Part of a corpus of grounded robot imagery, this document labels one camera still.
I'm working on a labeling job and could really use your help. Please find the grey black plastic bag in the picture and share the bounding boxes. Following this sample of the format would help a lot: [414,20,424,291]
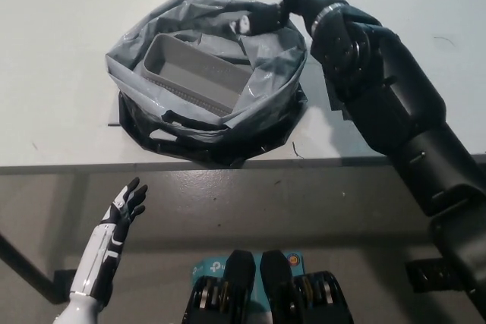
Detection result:
[105,0,309,168]

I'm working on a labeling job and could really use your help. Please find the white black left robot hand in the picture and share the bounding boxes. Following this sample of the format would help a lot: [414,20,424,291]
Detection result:
[99,177,149,245]

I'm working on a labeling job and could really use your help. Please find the black metal table leg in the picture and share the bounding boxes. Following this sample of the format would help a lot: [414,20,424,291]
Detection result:
[0,232,58,294]

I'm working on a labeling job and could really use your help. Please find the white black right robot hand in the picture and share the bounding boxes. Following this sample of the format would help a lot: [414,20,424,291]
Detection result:
[227,0,292,36]

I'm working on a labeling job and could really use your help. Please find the grey rectangular plastic basket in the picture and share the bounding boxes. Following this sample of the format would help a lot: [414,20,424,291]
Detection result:
[143,33,254,117]

